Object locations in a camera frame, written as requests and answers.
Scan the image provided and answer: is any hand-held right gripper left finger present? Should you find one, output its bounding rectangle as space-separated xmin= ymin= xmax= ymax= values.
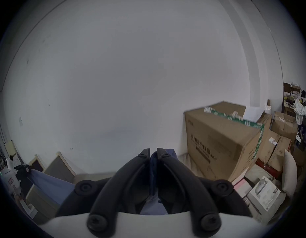
xmin=56 ymin=148 xmax=152 ymax=236

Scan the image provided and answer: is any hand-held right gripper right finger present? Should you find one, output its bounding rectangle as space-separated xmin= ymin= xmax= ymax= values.
xmin=157 ymin=148 xmax=252 ymax=236

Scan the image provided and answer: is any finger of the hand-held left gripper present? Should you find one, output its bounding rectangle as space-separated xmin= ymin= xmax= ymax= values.
xmin=16 ymin=164 xmax=32 ymax=181

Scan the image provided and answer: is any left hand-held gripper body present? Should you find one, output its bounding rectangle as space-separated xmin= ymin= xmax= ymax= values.
xmin=0 ymin=156 xmax=27 ymax=201

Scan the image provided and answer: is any dark blue shirt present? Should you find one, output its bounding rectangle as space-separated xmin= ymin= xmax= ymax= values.
xmin=29 ymin=148 xmax=179 ymax=216

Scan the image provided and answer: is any wooden framed dark board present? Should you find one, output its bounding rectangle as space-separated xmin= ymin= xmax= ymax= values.
xmin=28 ymin=154 xmax=46 ymax=173

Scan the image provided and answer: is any bed with beige sheet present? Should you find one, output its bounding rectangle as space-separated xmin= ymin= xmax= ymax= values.
xmin=25 ymin=152 xmax=213 ymax=225

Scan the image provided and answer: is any wooden framed grey board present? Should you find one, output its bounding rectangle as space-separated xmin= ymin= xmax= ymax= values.
xmin=43 ymin=151 xmax=77 ymax=183

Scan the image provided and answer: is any pink box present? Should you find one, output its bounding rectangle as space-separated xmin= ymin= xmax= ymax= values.
xmin=232 ymin=178 xmax=253 ymax=201

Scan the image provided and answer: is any large cardboard carton green tape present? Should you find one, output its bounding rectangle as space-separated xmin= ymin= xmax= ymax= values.
xmin=184 ymin=101 xmax=265 ymax=183

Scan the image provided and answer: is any white box with iron print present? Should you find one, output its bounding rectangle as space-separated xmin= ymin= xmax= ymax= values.
xmin=245 ymin=175 xmax=281 ymax=212

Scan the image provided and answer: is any red bag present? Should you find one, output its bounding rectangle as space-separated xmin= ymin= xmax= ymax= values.
xmin=255 ymin=158 xmax=284 ymax=178

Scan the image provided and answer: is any cardboard carton with white labels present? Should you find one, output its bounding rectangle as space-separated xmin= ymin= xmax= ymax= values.
xmin=256 ymin=113 xmax=292 ymax=171

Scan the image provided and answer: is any white paper sheet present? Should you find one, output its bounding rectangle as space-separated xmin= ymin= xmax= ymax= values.
xmin=242 ymin=105 xmax=264 ymax=122

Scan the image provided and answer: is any white pillow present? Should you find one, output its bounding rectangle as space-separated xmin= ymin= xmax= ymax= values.
xmin=281 ymin=149 xmax=299 ymax=198

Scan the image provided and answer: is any small cardboard carton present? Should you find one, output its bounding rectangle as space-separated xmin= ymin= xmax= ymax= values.
xmin=270 ymin=111 xmax=299 ymax=141

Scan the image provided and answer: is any shelf with clutter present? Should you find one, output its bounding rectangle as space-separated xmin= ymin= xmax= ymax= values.
xmin=283 ymin=82 xmax=306 ymax=124

